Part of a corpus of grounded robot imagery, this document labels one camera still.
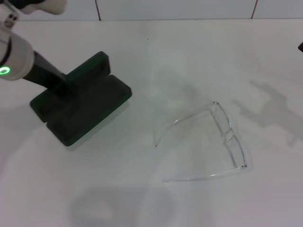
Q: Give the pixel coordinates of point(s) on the green glasses case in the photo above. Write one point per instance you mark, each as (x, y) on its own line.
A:
(94, 106)

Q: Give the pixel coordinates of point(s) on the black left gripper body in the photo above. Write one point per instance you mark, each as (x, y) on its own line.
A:
(49, 78)

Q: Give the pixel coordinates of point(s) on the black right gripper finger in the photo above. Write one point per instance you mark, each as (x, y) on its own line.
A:
(300, 46)

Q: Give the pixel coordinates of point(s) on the clear white glasses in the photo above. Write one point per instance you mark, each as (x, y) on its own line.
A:
(227, 132)

